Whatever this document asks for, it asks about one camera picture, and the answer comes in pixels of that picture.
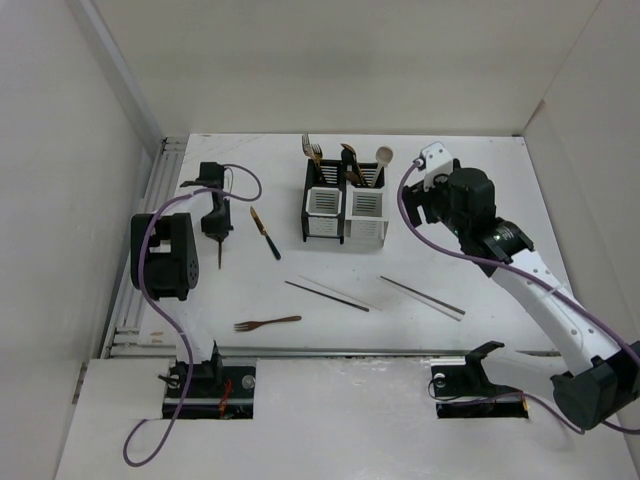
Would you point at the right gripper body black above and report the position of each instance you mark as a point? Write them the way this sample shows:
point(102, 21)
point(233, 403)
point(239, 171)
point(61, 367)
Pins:
point(435, 204)

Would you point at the copper fork long handle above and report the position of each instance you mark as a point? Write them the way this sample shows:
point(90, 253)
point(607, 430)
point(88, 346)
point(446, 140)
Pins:
point(308, 150)

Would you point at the silver fork green handle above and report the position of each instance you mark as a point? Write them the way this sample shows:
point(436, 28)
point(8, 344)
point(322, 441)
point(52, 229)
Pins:
point(317, 155)

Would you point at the black spoon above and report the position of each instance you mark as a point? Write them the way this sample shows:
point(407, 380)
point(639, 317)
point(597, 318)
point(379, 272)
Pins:
point(346, 159)

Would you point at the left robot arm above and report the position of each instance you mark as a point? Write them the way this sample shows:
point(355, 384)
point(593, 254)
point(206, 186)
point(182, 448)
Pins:
point(164, 262)

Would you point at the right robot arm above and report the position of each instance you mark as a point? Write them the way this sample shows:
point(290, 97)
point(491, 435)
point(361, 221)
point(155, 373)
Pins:
point(596, 373)

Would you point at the white utensil container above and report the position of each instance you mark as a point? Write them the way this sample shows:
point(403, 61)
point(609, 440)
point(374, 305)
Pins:
point(367, 214)

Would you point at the dark brown fork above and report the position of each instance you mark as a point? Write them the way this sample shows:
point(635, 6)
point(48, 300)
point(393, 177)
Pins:
point(248, 326)

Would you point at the black utensil container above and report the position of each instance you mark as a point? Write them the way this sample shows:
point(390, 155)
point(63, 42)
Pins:
point(323, 202)

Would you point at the black chopstick right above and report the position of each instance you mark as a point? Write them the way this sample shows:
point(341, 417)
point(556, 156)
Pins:
point(424, 296)

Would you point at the black chopstick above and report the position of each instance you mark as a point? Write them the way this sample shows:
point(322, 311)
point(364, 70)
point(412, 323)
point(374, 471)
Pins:
point(424, 296)
point(327, 296)

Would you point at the black chopstick left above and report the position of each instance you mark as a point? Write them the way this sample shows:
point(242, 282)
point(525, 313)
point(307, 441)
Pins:
point(327, 296)

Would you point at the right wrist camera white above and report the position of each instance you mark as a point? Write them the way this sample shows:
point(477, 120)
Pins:
point(436, 161)

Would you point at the aluminium rail front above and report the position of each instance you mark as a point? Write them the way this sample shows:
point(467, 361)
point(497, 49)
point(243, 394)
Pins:
point(280, 353)

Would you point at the aluminium rail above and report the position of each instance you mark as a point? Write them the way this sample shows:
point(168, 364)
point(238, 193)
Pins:
point(280, 353)
point(120, 335)

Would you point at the aluminium rail left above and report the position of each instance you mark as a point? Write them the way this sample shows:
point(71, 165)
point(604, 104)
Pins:
point(120, 335)

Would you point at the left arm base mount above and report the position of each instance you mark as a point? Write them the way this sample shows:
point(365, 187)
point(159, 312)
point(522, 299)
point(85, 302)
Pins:
point(220, 391)

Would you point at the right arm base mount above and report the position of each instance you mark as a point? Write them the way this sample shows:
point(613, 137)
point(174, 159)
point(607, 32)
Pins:
point(463, 390)

